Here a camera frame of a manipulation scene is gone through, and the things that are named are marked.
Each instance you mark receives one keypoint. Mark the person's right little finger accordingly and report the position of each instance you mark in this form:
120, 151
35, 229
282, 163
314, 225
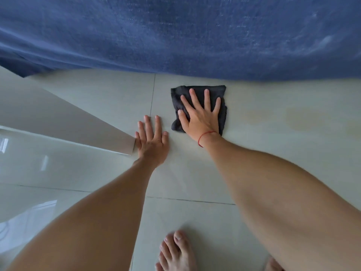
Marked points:
217, 106

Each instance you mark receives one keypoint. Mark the person's right forearm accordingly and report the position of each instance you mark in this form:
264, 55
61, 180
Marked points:
270, 194

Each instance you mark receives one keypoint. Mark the person's left forearm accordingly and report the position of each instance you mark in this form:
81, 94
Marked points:
98, 220

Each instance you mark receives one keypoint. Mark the person's right hand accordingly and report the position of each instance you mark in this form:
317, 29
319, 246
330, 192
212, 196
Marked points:
201, 121

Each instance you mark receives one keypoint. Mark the person's left little finger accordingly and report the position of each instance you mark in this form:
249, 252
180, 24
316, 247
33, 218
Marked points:
137, 140

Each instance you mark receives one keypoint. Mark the person's right thumb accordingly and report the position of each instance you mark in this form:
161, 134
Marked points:
182, 117

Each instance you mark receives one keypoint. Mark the black cleaning cloth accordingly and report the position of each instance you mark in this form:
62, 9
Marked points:
176, 94

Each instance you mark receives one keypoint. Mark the blue fabric curtain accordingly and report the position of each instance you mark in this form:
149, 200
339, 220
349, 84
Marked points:
169, 33

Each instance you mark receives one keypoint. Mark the person's left foot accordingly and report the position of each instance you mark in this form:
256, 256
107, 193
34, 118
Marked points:
177, 255

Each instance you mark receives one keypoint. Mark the person's right middle finger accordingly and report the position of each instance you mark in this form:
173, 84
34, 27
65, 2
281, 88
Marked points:
196, 98

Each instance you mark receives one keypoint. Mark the person's left hand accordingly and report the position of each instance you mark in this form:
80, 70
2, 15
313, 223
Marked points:
152, 145

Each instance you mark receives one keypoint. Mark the person's left middle finger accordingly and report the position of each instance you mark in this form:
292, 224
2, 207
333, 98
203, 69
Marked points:
148, 126

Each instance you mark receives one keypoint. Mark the person's left thumb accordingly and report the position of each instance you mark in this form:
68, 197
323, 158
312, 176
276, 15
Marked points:
165, 137

